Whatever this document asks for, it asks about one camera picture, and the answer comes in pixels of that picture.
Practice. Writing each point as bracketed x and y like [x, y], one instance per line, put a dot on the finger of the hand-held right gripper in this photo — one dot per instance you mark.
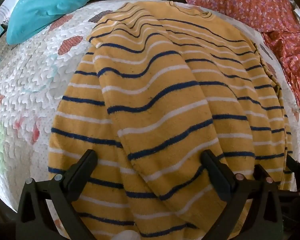
[294, 166]

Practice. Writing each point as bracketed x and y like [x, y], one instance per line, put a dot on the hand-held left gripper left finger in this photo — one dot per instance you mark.
[88, 160]

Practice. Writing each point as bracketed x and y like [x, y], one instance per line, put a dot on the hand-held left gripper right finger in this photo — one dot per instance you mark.
[210, 163]

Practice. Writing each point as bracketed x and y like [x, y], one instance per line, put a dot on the yellow striped sweater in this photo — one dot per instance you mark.
[165, 92]

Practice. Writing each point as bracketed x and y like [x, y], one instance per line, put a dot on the white heart print quilt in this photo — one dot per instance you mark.
[27, 85]

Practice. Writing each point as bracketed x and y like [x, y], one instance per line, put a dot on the teal pillow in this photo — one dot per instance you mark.
[45, 5]

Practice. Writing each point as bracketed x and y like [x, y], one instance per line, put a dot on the red floral cloth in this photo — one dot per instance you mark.
[252, 2]

